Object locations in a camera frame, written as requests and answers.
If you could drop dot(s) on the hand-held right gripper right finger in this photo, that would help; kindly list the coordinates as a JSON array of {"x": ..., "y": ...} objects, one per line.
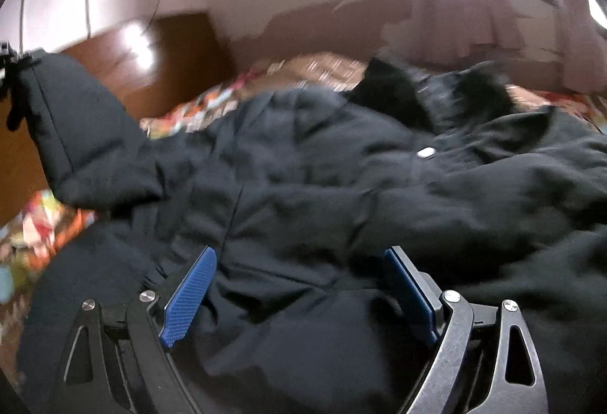
[{"x": 410, "y": 295}]

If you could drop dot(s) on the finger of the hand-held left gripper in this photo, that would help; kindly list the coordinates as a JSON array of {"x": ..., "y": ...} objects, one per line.
[{"x": 21, "y": 59}]

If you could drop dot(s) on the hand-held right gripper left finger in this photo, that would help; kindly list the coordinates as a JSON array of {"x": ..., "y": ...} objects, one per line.
[{"x": 187, "y": 300}]

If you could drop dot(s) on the black padded jacket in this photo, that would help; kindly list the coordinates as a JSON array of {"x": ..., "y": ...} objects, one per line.
[{"x": 308, "y": 167}]

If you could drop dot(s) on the wooden headboard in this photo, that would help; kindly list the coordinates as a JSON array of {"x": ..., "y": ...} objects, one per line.
[{"x": 180, "y": 63}]

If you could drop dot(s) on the printed cartoon blanket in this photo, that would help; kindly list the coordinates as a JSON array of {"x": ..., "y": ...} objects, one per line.
[{"x": 199, "y": 110}]

